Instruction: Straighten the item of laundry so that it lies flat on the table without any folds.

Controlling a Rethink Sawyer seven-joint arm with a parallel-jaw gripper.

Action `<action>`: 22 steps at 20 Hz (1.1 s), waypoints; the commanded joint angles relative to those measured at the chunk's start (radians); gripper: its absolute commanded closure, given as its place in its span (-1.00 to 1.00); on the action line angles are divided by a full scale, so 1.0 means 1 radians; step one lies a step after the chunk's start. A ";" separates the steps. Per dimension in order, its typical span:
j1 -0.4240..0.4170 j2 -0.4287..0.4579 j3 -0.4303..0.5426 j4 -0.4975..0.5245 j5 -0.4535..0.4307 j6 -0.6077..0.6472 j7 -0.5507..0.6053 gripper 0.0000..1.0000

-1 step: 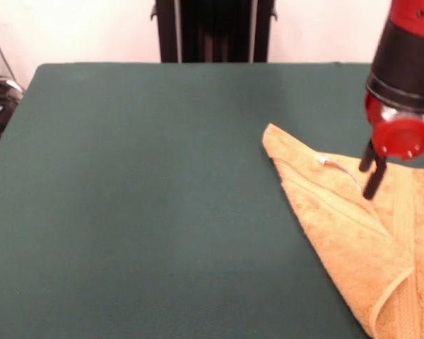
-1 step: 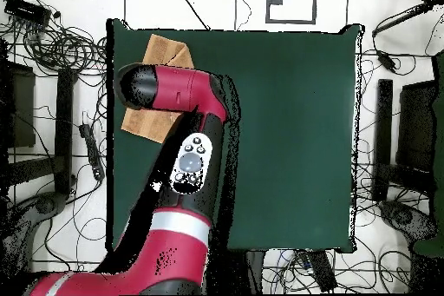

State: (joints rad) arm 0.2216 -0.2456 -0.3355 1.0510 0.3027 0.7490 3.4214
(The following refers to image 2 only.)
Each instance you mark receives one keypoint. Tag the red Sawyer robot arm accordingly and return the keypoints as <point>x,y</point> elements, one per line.
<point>173,91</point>

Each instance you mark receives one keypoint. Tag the black rectangular floor box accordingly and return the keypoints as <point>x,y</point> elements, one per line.
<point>322,271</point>

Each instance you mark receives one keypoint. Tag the flat black electronics box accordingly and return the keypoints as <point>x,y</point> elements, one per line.
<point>27,10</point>

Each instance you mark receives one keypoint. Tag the dark grey box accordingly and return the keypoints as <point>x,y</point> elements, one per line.
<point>416,126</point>
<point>22,108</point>

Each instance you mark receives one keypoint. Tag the tan terry towel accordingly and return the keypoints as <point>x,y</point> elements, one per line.
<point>161,49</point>

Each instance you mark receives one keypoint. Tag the dark green table cloth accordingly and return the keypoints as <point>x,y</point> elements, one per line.
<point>295,119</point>

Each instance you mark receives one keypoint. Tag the black metal stand frame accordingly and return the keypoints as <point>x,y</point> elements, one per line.
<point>64,129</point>
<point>383,136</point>

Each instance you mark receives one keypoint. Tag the black power strip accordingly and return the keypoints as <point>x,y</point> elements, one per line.
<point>92,153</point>

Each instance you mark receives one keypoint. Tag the black power adapter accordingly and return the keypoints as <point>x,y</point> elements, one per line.
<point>386,61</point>

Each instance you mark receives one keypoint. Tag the grey tripod base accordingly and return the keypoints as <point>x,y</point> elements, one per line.
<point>48,204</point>
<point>402,216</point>

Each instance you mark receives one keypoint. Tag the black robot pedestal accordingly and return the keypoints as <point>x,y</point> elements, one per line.
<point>239,271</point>

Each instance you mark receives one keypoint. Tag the green fabric drape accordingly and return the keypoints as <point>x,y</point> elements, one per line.
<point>438,136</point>

